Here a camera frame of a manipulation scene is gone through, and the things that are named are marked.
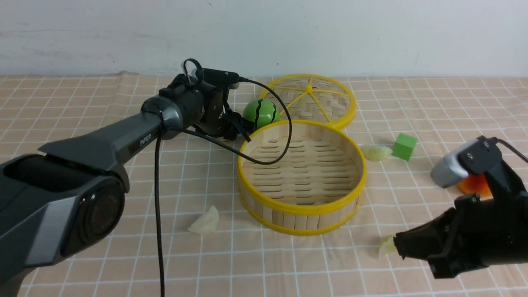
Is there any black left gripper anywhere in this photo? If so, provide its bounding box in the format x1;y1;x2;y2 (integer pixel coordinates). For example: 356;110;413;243
197;87;253;141

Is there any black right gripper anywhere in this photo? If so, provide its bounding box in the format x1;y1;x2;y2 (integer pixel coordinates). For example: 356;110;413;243
394;193;528;279

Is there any pale green dumpling front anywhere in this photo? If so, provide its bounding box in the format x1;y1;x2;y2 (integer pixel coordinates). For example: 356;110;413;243
378;235;397;258

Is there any pale green dumpling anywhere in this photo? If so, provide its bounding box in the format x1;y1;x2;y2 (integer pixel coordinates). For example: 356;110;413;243
360;144;393;162
378;235;397;258

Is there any white dumpling front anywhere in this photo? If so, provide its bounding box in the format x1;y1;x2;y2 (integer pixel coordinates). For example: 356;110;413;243
187;205;219;236

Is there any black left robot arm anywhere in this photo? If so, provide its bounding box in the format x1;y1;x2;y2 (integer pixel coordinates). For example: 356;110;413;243
0;82;239;297

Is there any bamboo steamer lid yellow rim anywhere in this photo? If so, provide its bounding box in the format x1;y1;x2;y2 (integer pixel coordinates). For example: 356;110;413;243
267;73;357;130

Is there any green watermelon ball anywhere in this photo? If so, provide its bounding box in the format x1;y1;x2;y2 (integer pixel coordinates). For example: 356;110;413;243
243;99;281;133

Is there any orange pear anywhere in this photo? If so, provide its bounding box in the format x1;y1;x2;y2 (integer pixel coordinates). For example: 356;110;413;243
457;174;492;198

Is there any green cube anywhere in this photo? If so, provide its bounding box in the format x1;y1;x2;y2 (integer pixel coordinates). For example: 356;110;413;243
391;133;417;161

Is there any beige checkered tablecloth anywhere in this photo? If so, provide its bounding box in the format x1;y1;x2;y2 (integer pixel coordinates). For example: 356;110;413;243
0;73;528;297

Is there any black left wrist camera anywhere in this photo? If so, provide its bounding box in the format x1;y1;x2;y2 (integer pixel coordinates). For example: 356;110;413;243
202;68;240;90

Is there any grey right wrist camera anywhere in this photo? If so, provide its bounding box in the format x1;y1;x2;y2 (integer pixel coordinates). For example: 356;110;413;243
430;136;503;189

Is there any black right camera cable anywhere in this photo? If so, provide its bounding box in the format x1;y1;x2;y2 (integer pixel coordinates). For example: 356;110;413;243
494;138;528;164

